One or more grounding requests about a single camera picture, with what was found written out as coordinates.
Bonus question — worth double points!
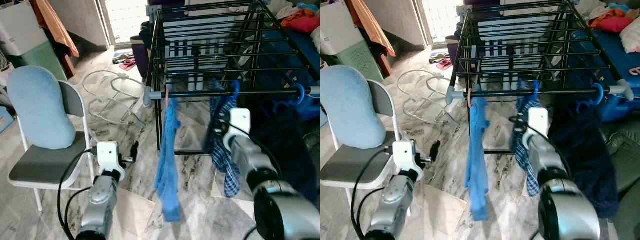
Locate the bright blue garment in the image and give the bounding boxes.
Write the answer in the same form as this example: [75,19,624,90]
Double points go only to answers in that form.
[152,97,183,223]
[464,97,493,222]

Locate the red orange clothes pile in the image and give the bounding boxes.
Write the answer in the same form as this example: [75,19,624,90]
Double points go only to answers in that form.
[587,5,635,33]
[280,4,320,33]

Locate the grey white folding chair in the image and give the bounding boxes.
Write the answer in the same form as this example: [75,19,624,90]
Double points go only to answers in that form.
[7,80,98,213]
[320,80,406,201]

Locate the grey green leather sofa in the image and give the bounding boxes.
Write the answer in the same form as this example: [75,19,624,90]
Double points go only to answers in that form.
[600,120,640,240]

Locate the dark purple armchair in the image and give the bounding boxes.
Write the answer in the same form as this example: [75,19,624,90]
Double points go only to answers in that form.
[446,35,463,76]
[131,22,153,78]

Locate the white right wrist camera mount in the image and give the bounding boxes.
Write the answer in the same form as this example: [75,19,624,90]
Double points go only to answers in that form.
[222,108,251,143]
[522,107,550,141]

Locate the dark navy garment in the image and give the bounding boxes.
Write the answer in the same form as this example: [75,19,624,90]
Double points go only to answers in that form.
[247,102,320,206]
[547,105,621,218]

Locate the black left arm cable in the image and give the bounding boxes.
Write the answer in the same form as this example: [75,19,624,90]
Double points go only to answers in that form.
[350,146,396,236]
[56,146,98,236]

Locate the white wire bouncer frame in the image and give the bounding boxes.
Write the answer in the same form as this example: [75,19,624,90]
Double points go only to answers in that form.
[81,70,147,127]
[396,70,461,126]

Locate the blue plaid shorts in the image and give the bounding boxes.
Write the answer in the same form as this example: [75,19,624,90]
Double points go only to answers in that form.
[207,80,246,198]
[512,80,543,198]

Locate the black metal drying rack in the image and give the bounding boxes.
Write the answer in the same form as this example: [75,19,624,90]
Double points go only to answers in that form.
[143,0,320,157]
[445,0,635,156]

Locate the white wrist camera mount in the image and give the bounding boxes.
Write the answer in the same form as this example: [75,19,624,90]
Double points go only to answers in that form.
[222,108,251,143]
[392,141,423,176]
[522,107,550,141]
[96,141,126,176]

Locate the light blue pillow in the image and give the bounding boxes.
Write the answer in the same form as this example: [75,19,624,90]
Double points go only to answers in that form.
[320,65,387,150]
[6,65,77,151]

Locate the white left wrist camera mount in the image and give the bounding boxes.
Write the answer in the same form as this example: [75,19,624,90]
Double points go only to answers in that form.
[96,141,126,176]
[392,141,423,176]

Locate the bright glass door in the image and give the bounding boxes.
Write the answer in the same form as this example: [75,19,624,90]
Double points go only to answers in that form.
[100,0,151,48]
[420,0,466,46]

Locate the colourful floor cloth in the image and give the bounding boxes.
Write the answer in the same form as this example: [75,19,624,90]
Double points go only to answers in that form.
[429,49,453,71]
[112,49,137,71]

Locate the brown wooden stair handrail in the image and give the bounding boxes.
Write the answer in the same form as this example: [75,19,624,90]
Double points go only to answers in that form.
[347,0,397,78]
[30,0,81,78]

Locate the dark blue storage box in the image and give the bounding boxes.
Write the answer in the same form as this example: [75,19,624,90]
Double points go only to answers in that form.
[570,30,640,123]
[260,30,320,123]

